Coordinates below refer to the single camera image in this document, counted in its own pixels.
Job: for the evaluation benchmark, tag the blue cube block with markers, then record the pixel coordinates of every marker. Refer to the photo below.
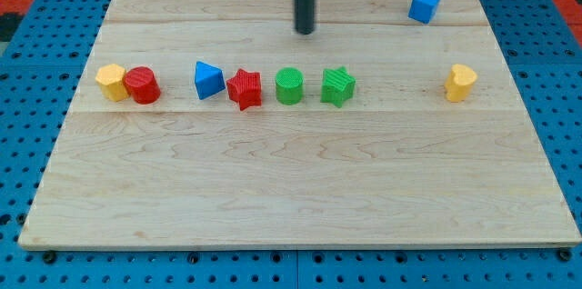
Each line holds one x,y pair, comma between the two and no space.
423,11

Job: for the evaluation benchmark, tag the yellow heart block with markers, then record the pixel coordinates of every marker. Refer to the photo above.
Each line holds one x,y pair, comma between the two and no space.
459,83

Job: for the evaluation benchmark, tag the green cylinder block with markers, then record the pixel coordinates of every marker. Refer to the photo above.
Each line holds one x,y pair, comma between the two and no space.
289,86

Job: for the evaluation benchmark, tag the red star block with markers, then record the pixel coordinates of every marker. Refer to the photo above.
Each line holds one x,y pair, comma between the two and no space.
245,89

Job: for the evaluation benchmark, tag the green star block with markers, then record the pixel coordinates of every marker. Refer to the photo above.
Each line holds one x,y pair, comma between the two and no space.
338,86

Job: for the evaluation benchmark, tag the blue triangle block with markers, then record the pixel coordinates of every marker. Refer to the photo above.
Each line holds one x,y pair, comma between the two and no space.
209,80

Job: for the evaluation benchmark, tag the light wooden board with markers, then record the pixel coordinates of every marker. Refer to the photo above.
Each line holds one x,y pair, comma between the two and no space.
396,167

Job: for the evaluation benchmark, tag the red cylinder block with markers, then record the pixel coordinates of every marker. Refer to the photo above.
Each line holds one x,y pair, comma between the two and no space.
142,85

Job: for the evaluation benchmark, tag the yellow hexagon block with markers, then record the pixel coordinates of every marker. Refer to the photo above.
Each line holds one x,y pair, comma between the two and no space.
110,79

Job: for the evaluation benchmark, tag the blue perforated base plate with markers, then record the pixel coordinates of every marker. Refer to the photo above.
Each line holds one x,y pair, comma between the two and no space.
44,46

